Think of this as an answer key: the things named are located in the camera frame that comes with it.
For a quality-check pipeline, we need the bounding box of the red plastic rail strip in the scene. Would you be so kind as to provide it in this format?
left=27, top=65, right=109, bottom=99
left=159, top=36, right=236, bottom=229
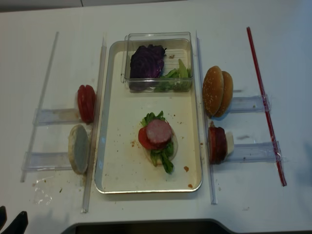
left=246, top=27, right=287, bottom=187

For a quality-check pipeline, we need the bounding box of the bottom bun slice upright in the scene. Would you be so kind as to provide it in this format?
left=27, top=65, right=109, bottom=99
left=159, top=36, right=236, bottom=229
left=68, top=124, right=90, bottom=175

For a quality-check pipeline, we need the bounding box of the stack of tomato slices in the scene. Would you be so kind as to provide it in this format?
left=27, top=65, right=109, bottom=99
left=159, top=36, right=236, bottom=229
left=77, top=85, right=96, bottom=124

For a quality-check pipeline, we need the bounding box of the sesame top bun rear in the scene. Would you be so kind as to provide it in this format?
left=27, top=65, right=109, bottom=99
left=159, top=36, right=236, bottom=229
left=202, top=66, right=224, bottom=117

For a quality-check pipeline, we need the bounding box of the purple cabbage leaf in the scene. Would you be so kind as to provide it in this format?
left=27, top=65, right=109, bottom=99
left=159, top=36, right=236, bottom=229
left=130, top=44, right=166, bottom=80

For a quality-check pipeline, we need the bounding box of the clear pusher track bun side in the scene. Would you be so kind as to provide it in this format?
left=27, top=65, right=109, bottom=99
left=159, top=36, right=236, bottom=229
left=227, top=95, right=271, bottom=113

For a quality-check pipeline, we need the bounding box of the bottom bun on tray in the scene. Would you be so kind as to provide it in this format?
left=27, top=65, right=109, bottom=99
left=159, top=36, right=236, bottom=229
left=143, top=132, right=178, bottom=166

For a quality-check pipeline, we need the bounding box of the metal baking tray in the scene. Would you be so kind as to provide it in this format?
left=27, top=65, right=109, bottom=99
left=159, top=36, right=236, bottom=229
left=94, top=41, right=203, bottom=194

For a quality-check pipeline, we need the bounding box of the lettuce leaf on bun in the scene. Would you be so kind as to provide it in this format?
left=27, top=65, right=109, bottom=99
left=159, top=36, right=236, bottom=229
left=140, top=112, right=174, bottom=174

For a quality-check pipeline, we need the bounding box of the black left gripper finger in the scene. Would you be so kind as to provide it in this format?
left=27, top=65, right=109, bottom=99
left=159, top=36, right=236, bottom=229
left=0, top=206, right=6, bottom=229
left=1, top=211, right=28, bottom=234

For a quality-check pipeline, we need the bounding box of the sesame bun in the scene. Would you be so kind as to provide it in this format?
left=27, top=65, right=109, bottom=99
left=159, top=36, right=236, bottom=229
left=202, top=66, right=224, bottom=117
left=214, top=71, right=234, bottom=117

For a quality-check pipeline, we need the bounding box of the tomato slice on burger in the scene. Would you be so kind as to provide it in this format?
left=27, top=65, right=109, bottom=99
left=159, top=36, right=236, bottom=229
left=138, top=127, right=161, bottom=150

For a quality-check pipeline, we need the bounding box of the green lettuce in container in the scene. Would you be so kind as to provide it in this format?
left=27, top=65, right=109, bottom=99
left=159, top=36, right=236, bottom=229
left=154, top=58, right=192, bottom=92

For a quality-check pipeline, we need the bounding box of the stack of meat patties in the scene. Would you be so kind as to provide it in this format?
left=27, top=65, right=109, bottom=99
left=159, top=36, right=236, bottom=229
left=208, top=122, right=227, bottom=164

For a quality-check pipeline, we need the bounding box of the sesame top bun front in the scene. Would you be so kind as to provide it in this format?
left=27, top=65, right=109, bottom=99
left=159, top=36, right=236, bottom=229
left=214, top=71, right=234, bottom=117

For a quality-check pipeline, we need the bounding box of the clear right inner rail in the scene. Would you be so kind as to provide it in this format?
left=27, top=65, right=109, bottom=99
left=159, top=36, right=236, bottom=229
left=195, top=31, right=218, bottom=205

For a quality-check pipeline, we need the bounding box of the clear pusher track bread side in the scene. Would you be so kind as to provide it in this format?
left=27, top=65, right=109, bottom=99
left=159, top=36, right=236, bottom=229
left=21, top=152, right=72, bottom=172

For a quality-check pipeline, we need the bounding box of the clear plastic vegetable container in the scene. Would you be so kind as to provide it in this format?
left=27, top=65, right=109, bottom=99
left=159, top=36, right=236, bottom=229
left=121, top=32, right=194, bottom=93

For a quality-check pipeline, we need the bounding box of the clear pusher track patty side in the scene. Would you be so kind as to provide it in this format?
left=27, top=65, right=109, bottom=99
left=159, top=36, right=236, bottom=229
left=223, top=132, right=282, bottom=163

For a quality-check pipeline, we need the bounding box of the clear pusher track tomato side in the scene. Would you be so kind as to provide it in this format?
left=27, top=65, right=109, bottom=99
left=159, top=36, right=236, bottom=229
left=32, top=94, right=82, bottom=126

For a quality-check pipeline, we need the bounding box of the meat patty slice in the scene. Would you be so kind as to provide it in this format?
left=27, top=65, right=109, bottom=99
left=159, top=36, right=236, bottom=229
left=146, top=119, right=172, bottom=144

